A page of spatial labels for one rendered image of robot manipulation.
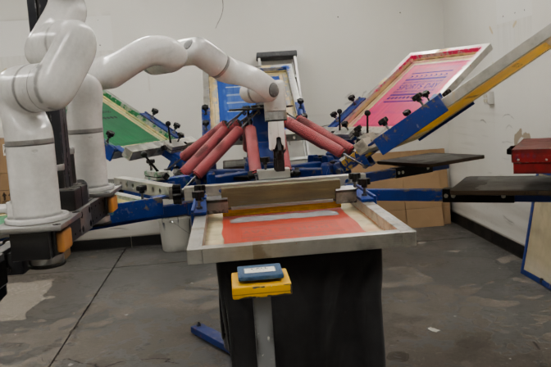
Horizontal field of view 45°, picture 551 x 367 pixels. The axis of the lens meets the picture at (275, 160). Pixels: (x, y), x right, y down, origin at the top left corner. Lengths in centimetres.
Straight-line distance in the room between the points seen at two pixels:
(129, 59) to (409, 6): 500
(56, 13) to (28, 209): 41
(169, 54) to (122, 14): 456
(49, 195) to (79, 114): 45
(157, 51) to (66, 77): 61
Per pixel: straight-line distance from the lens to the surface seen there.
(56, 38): 137
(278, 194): 225
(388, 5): 662
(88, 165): 182
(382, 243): 172
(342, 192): 226
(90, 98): 181
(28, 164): 139
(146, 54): 191
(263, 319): 153
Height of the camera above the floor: 136
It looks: 6 degrees down
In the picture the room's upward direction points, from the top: 4 degrees counter-clockwise
